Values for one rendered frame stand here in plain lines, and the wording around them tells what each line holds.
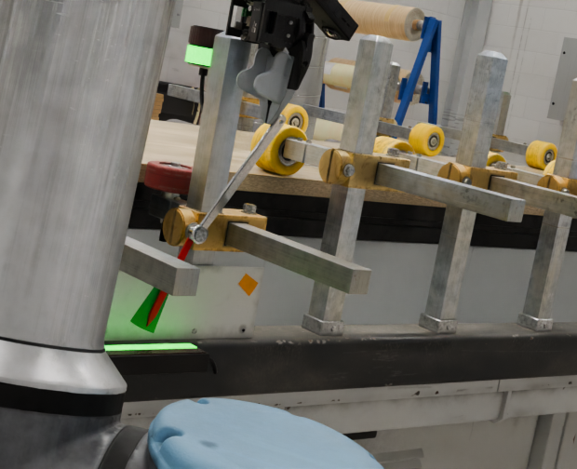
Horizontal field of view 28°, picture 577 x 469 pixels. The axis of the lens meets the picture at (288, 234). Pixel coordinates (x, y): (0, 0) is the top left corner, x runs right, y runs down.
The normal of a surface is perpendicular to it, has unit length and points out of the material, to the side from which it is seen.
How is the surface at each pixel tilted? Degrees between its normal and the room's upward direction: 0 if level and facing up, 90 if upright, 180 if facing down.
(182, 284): 90
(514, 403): 90
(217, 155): 90
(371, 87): 90
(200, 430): 5
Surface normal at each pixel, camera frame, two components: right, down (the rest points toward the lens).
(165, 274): -0.76, -0.04
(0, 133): -0.37, -0.11
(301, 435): 0.26, -0.95
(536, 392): 0.62, 0.23
